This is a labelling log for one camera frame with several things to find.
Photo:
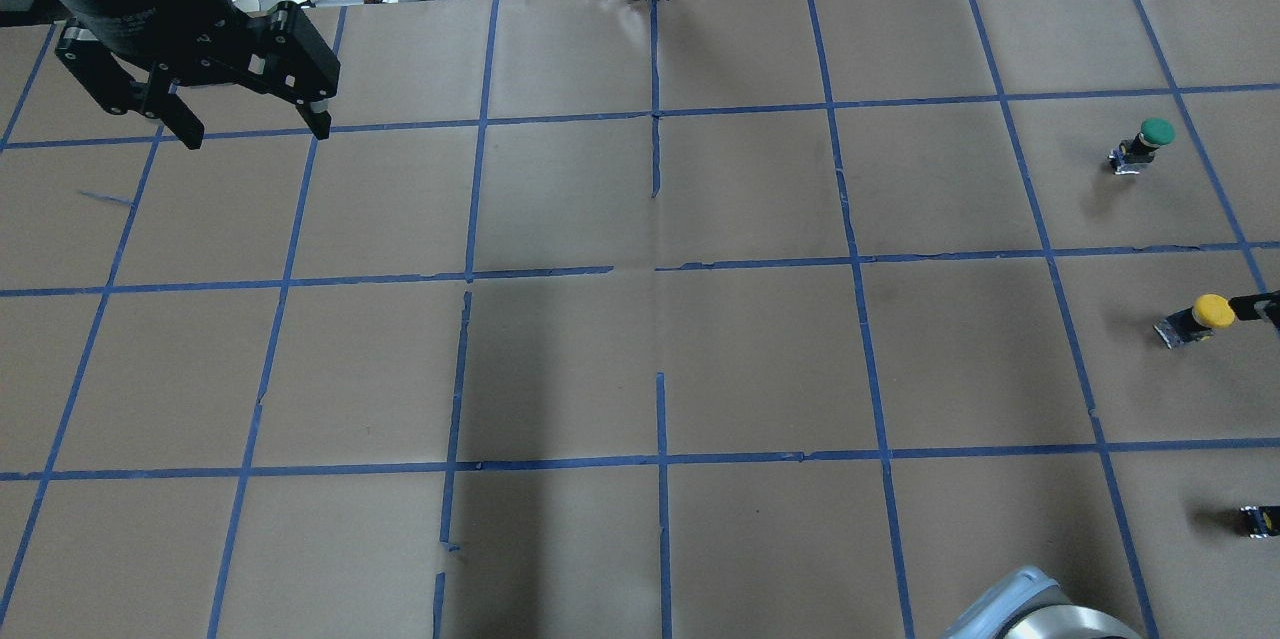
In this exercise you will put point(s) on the small black switch block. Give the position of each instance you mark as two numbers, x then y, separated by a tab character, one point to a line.
1259	522

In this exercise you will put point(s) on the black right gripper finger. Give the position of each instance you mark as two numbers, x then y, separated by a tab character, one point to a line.
1257	307

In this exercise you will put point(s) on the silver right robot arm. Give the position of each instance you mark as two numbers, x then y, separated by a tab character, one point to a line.
1028	603

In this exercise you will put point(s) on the yellow push button switch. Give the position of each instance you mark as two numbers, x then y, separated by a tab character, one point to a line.
1207	314

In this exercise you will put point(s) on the green push button switch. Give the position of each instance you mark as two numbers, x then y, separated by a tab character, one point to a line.
1134	155

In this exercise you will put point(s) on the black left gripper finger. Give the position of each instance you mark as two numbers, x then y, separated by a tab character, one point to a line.
117	92
290	60

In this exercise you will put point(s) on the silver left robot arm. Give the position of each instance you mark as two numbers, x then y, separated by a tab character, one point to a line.
131	55

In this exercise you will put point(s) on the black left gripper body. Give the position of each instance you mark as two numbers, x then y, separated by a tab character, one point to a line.
150	14

